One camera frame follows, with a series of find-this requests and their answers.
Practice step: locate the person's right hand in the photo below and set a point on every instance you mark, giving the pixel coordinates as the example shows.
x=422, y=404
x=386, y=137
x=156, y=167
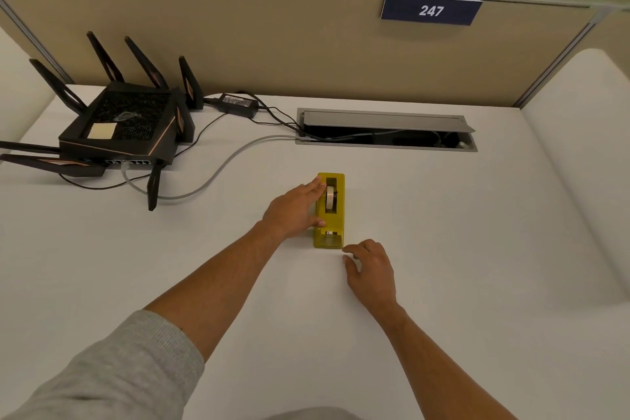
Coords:
x=374, y=277

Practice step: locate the beige desk partition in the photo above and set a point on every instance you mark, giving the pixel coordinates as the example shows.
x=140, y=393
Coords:
x=275, y=40

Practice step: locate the person's left forearm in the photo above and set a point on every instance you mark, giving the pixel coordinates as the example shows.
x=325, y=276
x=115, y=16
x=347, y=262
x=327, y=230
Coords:
x=221, y=282

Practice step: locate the black router with antennas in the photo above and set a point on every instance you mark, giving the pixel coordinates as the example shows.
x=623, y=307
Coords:
x=133, y=134

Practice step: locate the yellow sticky note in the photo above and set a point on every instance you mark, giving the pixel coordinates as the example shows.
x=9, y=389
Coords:
x=102, y=131

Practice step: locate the clear plastic twist tie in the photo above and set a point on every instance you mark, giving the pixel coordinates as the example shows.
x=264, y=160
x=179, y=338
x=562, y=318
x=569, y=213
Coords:
x=124, y=116

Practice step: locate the person's right thumb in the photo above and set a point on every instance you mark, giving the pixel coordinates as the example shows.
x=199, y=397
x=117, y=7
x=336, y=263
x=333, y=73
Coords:
x=349, y=267

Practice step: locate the person's right forearm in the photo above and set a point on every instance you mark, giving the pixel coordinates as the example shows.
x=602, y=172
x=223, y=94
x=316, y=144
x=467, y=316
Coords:
x=438, y=365

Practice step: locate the black power adapter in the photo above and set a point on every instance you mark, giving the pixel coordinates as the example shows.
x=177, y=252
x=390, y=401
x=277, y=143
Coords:
x=238, y=104

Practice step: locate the blue number sign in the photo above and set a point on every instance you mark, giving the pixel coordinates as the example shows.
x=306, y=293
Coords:
x=430, y=10

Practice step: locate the grey shirt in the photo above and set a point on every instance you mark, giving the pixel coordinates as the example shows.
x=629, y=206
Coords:
x=315, y=413

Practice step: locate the person's left thumb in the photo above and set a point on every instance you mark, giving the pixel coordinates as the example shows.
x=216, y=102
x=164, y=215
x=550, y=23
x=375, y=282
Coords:
x=317, y=224

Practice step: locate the grey sweater sleeve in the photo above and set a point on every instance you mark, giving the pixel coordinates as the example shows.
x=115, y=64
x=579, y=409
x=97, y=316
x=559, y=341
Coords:
x=113, y=375

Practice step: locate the person's left hand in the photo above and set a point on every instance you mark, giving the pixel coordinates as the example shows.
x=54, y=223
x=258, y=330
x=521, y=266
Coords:
x=290, y=213

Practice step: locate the clear tape roll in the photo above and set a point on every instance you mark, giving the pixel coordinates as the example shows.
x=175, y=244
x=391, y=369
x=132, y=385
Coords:
x=330, y=198

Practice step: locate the yellow tape dispenser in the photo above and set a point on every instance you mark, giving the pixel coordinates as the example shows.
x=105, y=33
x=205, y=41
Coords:
x=332, y=232

